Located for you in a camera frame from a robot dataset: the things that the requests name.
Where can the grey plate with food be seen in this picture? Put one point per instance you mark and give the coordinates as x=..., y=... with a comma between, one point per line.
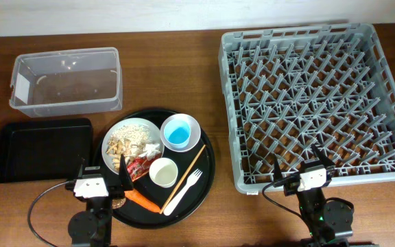
x=128, y=137

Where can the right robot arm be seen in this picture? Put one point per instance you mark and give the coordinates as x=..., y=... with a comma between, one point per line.
x=329, y=220

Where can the clear plastic bin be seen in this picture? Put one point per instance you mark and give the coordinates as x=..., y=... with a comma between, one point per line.
x=67, y=82

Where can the white cup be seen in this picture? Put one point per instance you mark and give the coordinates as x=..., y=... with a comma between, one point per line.
x=163, y=172

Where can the brown cookie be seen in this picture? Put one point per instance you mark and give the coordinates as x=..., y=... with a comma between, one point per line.
x=118, y=203

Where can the grey dishwasher rack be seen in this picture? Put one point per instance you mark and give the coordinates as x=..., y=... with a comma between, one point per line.
x=288, y=90

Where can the black round tray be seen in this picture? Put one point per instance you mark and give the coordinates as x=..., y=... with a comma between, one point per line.
x=135, y=215

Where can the red snack wrapper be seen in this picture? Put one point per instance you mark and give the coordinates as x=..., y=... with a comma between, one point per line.
x=140, y=167

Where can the light blue cup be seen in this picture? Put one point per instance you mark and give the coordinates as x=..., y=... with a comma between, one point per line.
x=177, y=133

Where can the wooden chopstick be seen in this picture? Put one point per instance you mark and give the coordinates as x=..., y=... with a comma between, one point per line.
x=181, y=180

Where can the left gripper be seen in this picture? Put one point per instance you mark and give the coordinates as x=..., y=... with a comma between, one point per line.
x=125, y=184

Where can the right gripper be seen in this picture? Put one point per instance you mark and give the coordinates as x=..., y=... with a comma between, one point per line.
x=328, y=163

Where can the white tissue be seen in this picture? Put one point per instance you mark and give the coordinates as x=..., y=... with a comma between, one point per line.
x=150, y=151

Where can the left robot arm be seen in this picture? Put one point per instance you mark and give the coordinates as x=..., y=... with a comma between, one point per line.
x=93, y=226

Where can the pink bowl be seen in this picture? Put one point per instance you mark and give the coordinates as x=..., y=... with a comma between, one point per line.
x=195, y=132

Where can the white plastic fork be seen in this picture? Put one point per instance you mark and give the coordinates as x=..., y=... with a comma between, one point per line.
x=191, y=180

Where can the black rectangular tray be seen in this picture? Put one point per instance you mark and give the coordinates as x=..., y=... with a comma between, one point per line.
x=44, y=150

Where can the orange carrot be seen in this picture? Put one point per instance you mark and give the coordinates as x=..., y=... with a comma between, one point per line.
x=141, y=200

